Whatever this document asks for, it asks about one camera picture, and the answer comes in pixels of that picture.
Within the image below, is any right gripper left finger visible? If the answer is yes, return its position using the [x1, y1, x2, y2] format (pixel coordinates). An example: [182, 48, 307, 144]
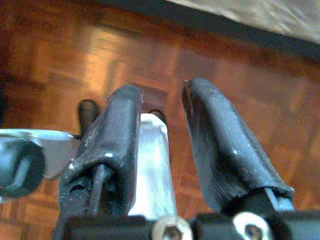
[58, 84, 145, 221]

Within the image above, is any bed with beige floral sheet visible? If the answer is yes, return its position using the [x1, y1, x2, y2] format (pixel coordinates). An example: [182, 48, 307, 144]
[164, 0, 320, 43]

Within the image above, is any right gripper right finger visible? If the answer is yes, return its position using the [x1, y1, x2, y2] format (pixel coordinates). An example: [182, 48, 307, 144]
[181, 77, 296, 214]

